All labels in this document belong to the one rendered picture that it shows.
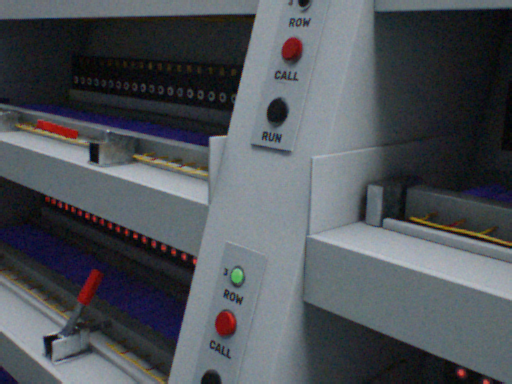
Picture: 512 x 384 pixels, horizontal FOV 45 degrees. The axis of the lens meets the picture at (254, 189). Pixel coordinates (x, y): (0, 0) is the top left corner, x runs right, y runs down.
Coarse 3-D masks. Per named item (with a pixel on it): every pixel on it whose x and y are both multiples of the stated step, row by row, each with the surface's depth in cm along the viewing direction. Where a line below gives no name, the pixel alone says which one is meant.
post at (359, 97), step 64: (256, 64) 44; (320, 64) 40; (384, 64) 41; (448, 64) 47; (320, 128) 39; (384, 128) 43; (448, 128) 49; (256, 192) 42; (192, 320) 45; (256, 320) 41; (320, 320) 42
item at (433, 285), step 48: (432, 144) 47; (336, 192) 40; (384, 192) 41; (432, 192) 41; (480, 192) 44; (336, 240) 38; (384, 240) 38; (432, 240) 38; (480, 240) 39; (336, 288) 38; (384, 288) 35; (432, 288) 33; (480, 288) 31; (432, 336) 33; (480, 336) 31
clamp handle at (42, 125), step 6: (42, 120) 54; (36, 126) 54; (42, 126) 54; (48, 126) 54; (54, 126) 54; (60, 126) 55; (54, 132) 54; (60, 132) 55; (66, 132) 55; (72, 132) 56; (102, 132) 59; (108, 132) 59; (72, 138) 56; (78, 138) 57; (84, 138) 57; (90, 138) 57; (108, 138) 59
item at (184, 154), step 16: (32, 112) 79; (80, 128) 69; (96, 128) 67; (112, 128) 66; (144, 144) 60; (160, 144) 59; (176, 144) 57; (192, 144) 57; (144, 160) 58; (176, 160) 56; (192, 160) 55
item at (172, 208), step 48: (0, 96) 93; (48, 96) 98; (96, 96) 92; (0, 144) 72; (48, 144) 69; (48, 192) 65; (96, 192) 57; (144, 192) 52; (192, 192) 49; (192, 240) 48
